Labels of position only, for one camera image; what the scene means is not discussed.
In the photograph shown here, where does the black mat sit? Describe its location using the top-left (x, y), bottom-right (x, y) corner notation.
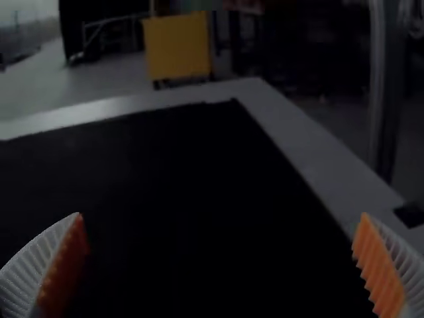
top-left (0, 97), bottom-right (380, 318)

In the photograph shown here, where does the grey metal post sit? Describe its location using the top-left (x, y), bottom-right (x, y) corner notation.
top-left (366, 0), bottom-right (413, 186)

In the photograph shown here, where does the yellow wheeled cabinet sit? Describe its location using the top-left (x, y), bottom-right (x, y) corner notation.
top-left (141, 11), bottom-right (213, 91)

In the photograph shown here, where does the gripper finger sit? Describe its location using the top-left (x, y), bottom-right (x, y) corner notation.
top-left (0, 211), bottom-right (92, 318)
top-left (350, 211), bottom-right (424, 318)

